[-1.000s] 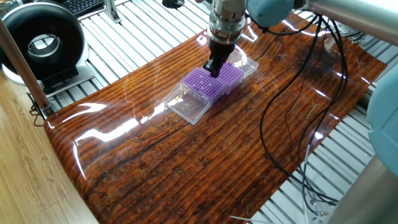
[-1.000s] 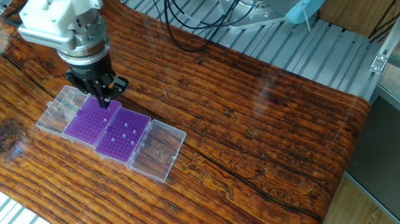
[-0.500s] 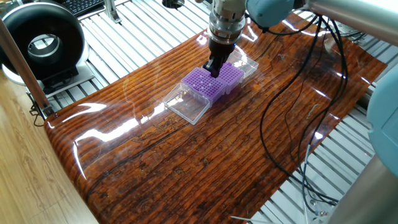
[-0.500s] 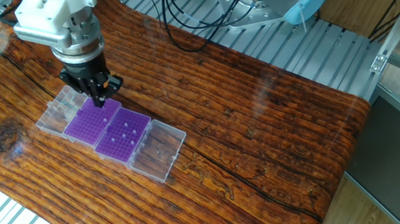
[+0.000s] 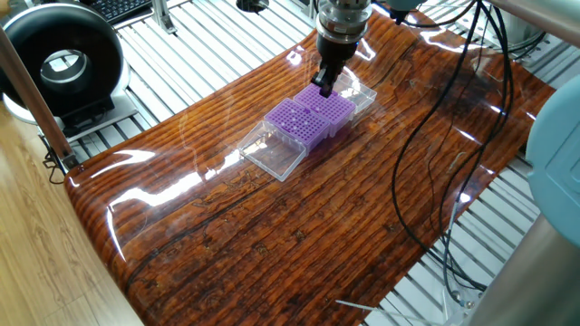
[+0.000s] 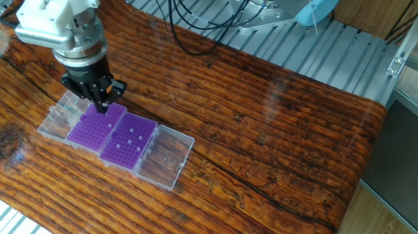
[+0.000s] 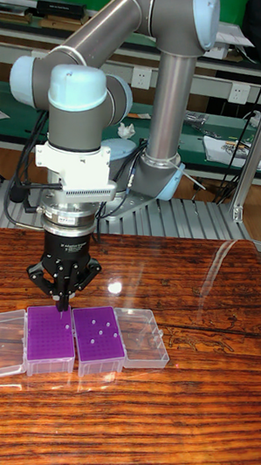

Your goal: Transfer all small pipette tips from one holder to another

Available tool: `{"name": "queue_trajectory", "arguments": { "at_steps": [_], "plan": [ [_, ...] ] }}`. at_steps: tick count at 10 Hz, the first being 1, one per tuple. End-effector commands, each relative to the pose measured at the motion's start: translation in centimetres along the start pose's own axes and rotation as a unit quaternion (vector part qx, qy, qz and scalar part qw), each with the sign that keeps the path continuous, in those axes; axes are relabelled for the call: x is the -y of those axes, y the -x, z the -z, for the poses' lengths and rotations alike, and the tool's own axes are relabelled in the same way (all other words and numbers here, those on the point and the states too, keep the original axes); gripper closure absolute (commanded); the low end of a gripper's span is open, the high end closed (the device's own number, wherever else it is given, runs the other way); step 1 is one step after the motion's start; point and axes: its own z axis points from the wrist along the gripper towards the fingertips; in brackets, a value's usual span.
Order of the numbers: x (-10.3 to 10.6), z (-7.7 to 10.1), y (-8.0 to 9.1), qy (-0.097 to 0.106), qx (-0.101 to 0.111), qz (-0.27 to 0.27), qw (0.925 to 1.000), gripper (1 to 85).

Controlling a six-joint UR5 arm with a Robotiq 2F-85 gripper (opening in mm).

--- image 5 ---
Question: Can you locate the brown frame post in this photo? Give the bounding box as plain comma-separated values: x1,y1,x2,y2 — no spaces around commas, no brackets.
0,26,79,173

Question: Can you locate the purple pipette tip box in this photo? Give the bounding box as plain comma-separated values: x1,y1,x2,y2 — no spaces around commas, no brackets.
293,72,378,139
237,97,332,183

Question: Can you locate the thin black floor wire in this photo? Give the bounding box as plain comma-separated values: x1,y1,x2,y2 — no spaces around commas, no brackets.
41,135,67,186

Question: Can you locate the white zip tie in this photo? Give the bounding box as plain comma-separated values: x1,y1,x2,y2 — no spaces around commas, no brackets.
333,297,445,326

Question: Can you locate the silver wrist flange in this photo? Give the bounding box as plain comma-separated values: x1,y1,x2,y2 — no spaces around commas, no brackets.
315,0,373,45

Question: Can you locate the cable with silver plug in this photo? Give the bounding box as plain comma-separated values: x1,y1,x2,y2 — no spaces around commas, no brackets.
438,0,516,309

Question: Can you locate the thin black cable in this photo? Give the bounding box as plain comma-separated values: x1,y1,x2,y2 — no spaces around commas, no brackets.
425,17,490,291

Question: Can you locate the black ring shaped device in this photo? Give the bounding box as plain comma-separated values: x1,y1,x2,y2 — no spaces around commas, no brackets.
0,2,126,132

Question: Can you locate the wood grain table mat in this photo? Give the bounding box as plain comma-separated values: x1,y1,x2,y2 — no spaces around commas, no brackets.
63,8,556,326

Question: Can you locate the black keyboard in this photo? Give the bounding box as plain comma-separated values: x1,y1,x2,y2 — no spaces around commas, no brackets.
88,0,153,24

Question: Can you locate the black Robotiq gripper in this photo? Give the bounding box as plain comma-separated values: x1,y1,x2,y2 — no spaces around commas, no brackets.
311,34,359,99

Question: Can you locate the white device base plate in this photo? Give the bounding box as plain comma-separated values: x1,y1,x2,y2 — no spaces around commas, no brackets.
2,88,140,144

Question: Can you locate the aluminium bracket stand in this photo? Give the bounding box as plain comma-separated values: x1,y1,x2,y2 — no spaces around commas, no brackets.
150,0,179,35

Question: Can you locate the thick black cable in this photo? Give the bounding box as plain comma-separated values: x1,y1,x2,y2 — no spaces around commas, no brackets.
390,0,488,292

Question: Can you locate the black camera cable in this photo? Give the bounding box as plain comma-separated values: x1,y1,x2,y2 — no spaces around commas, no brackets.
389,6,477,29

